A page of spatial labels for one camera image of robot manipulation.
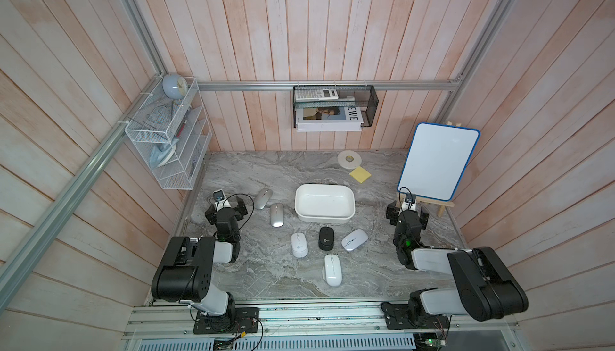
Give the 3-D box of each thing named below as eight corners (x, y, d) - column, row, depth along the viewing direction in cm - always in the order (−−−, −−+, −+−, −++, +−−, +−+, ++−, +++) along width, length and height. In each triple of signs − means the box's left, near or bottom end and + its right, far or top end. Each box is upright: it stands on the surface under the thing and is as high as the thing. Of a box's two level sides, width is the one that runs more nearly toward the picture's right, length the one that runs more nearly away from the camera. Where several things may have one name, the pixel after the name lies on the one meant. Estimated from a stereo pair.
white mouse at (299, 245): (290, 258, 88) (290, 255, 86) (291, 236, 94) (291, 232, 91) (308, 258, 88) (308, 255, 86) (308, 236, 94) (308, 232, 91)
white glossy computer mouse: (322, 286, 82) (323, 283, 79) (321, 257, 88) (321, 254, 86) (341, 286, 82) (342, 283, 79) (338, 257, 88) (339, 254, 86)
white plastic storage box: (295, 225, 97) (294, 218, 92) (295, 192, 107) (295, 184, 102) (355, 225, 97) (358, 218, 92) (350, 192, 107) (352, 184, 102)
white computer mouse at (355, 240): (347, 254, 89) (348, 252, 87) (338, 242, 92) (338, 239, 90) (370, 239, 93) (371, 237, 91) (360, 228, 96) (361, 225, 94)
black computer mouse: (319, 250, 90) (319, 247, 88) (318, 229, 95) (318, 226, 93) (334, 250, 90) (335, 247, 88) (332, 229, 95) (333, 226, 93)
